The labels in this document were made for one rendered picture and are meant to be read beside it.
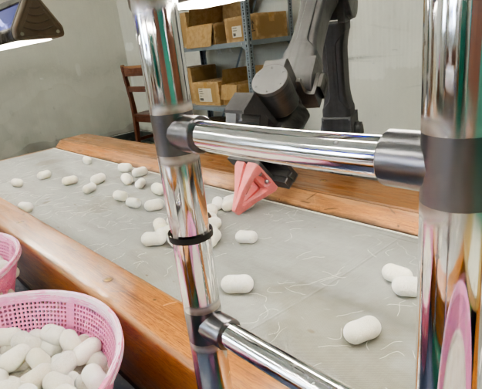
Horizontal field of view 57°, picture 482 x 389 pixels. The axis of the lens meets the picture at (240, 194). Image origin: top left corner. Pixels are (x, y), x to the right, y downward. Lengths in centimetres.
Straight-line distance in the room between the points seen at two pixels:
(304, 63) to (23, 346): 58
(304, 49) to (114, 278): 49
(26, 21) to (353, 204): 58
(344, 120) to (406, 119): 186
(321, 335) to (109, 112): 507
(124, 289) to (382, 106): 255
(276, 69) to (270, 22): 242
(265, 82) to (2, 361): 48
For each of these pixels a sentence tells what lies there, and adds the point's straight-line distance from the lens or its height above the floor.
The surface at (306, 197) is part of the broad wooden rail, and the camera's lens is 72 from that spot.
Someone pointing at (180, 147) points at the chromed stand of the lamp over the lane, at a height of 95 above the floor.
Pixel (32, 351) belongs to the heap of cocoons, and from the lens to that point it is 50.
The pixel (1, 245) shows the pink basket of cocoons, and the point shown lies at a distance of 76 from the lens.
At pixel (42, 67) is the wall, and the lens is 516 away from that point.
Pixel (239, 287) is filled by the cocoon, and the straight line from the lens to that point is 49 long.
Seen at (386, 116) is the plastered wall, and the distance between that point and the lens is 292.
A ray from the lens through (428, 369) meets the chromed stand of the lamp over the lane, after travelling 18.
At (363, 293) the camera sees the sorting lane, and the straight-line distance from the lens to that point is 50.
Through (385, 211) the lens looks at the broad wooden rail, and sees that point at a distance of 65.
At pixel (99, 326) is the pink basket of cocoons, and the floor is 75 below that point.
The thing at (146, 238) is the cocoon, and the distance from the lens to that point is 64.
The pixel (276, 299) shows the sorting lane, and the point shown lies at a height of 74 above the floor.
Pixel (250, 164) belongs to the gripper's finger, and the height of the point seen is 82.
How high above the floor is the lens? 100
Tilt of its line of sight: 19 degrees down
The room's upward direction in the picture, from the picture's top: 7 degrees counter-clockwise
